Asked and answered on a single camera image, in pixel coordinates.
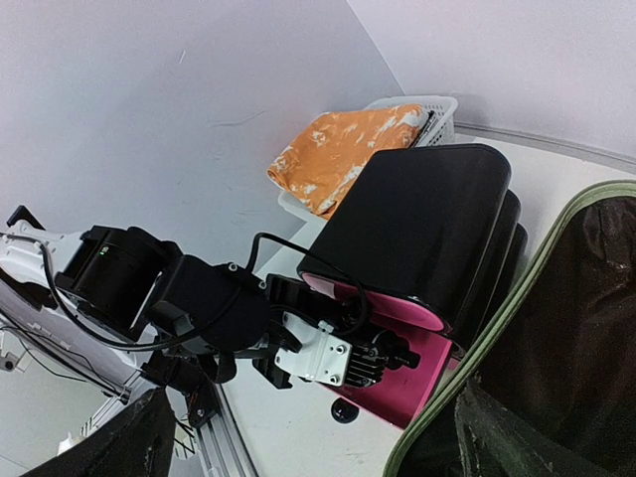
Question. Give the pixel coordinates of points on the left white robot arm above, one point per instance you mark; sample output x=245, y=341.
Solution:
x=135, y=293

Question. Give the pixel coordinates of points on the green hard-shell suitcase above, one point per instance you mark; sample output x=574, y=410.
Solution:
x=569, y=318

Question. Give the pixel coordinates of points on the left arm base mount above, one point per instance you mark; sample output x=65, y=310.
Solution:
x=183, y=376

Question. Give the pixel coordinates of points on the black pink drawer organizer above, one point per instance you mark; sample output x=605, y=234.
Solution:
x=417, y=231

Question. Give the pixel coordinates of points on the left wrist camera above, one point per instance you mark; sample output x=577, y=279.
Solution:
x=219, y=314

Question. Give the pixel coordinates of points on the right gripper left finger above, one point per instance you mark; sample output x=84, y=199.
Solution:
x=138, y=441

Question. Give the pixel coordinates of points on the orange snack bag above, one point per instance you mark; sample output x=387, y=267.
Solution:
x=322, y=163

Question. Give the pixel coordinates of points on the aluminium front rail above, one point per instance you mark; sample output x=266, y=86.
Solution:
x=214, y=449

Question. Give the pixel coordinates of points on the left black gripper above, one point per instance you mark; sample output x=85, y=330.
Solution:
x=326, y=341

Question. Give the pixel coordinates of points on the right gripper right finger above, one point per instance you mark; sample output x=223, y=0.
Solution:
x=541, y=429

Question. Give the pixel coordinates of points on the white perforated plastic basket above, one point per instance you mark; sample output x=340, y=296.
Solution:
x=438, y=130

